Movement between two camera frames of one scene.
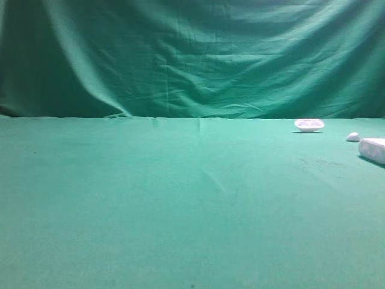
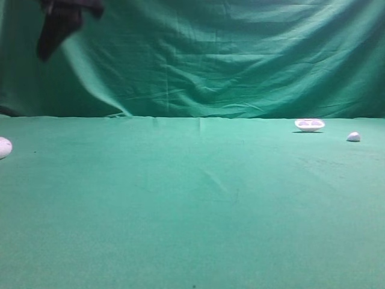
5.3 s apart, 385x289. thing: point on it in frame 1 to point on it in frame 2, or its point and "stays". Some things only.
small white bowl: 309,125 stays
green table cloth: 102,202 stays
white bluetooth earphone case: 372,149 to 5,147
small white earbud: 353,136 stays
